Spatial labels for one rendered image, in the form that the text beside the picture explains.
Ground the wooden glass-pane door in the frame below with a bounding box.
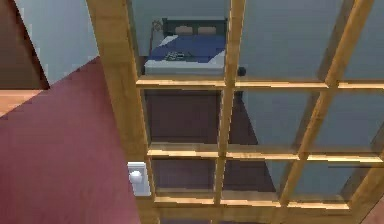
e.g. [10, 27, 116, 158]
[85, 0, 384, 224]

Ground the tan pillow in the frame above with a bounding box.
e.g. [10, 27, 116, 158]
[197, 26, 217, 36]
[174, 25, 194, 36]

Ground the dark remote control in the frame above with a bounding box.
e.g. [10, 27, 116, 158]
[164, 50, 186, 62]

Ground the blue bed with dark headboard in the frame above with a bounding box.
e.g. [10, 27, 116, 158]
[143, 16, 229, 76]

